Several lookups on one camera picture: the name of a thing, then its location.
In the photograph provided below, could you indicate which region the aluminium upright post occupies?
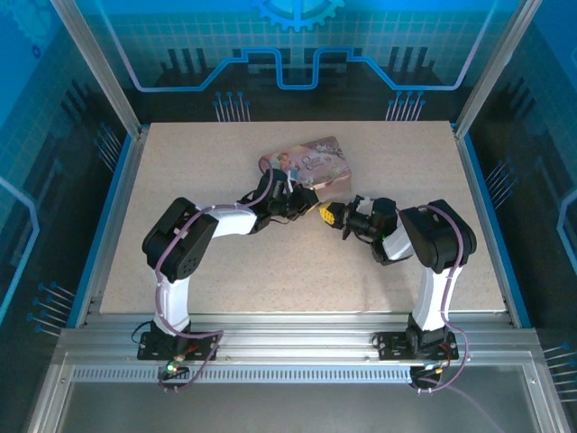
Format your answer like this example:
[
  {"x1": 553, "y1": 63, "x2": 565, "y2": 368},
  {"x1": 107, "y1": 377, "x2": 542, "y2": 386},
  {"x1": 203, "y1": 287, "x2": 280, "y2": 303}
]
[
  {"x1": 453, "y1": 0, "x2": 545, "y2": 139},
  {"x1": 48, "y1": 0, "x2": 146, "y2": 139}
]

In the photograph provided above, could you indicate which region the aluminium side rail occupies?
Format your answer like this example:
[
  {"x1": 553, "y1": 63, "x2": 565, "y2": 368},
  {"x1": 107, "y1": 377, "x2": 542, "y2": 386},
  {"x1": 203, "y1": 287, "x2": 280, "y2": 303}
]
[{"x1": 74, "y1": 125, "x2": 150, "y2": 328}]

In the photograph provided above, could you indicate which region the pink printed tin box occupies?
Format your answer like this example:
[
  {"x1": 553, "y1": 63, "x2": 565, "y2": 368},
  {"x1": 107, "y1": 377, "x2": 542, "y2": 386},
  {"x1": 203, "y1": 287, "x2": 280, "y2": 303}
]
[{"x1": 257, "y1": 135, "x2": 355, "y2": 202}]

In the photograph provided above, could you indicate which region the grey steel tray panel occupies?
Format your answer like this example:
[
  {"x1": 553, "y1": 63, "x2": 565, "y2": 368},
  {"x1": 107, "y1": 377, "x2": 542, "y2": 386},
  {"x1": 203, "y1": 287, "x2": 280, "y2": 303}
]
[{"x1": 24, "y1": 351, "x2": 572, "y2": 433}]

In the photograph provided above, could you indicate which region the slotted grey cable duct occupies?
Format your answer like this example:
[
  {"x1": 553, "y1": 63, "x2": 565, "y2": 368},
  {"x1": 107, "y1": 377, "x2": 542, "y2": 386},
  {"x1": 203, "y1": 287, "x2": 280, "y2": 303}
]
[{"x1": 70, "y1": 365, "x2": 418, "y2": 384}]

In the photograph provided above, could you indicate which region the aluminium mounting beam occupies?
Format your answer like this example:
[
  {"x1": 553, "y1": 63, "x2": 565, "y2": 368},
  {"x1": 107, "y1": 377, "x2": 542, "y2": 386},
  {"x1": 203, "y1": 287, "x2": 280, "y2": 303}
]
[{"x1": 58, "y1": 310, "x2": 540, "y2": 364}]

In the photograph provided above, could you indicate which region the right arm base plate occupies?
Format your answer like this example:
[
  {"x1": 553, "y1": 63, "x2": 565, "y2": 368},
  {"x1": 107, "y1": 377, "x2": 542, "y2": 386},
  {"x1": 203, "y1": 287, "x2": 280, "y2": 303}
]
[{"x1": 373, "y1": 331, "x2": 460, "y2": 362}]

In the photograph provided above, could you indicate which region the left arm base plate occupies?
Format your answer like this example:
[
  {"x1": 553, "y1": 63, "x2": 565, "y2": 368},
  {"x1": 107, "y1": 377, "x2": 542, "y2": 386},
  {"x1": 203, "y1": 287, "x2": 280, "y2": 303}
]
[{"x1": 137, "y1": 331, "x2": 220, "y2": 362}]

